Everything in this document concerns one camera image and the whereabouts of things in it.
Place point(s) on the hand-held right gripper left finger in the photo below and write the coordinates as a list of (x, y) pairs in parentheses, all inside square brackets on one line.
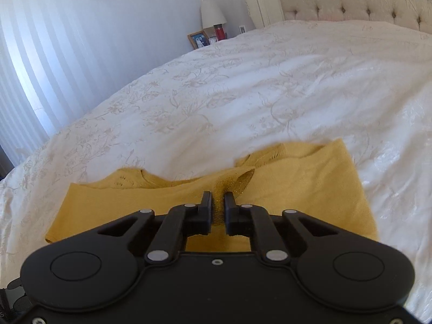
[(206, 213)]

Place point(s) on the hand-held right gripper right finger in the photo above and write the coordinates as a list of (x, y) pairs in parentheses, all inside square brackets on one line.
[(232, 213)]

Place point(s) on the yellow knit sweater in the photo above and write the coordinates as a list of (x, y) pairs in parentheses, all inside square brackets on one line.
[(303, 192)]

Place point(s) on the white floral bedspread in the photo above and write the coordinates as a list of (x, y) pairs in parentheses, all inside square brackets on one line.
[(236, 91)]

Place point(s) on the red bottle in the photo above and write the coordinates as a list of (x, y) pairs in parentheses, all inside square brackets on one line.
[(219, 33)]

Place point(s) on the white table lamp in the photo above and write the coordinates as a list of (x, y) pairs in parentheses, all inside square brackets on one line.
[(212, 13)]

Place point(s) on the cream tufted headboard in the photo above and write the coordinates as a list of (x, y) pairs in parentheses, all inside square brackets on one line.
[(354, 0)]

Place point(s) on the wooden picture frame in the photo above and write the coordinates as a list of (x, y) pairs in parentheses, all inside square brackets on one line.
[(199, 39)]

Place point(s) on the white wall socket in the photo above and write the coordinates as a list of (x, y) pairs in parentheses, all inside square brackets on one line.
[(242, 29)]

